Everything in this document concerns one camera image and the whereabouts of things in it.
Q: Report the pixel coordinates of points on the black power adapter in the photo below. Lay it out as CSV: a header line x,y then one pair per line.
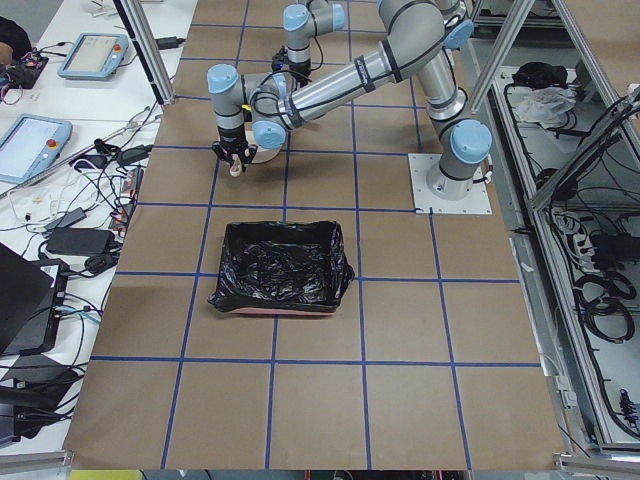
x,y
171,42

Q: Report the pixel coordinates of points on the black laptop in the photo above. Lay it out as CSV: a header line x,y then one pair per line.
x,y
31,293

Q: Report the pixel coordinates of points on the teach pendant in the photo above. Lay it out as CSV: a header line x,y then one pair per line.
x,y
31,145
94,56

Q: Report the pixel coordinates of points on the near teach pendant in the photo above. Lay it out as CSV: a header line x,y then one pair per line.
x,y
31,145

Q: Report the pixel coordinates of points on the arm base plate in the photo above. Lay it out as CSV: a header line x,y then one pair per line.
x,y
434,193

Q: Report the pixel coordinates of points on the aluminium frame post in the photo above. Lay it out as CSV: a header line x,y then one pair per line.
x,y
137,26

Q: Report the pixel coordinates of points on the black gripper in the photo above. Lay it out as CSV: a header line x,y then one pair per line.
x,y
230,138
299,68

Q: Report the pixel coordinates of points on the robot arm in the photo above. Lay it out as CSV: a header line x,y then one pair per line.
x,y
255,111
304,21

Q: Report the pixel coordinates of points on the bin with black bag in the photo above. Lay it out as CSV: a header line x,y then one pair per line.
x,y
273,267

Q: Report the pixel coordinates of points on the far teach pendant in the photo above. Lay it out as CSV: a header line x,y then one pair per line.
x,y
94,56

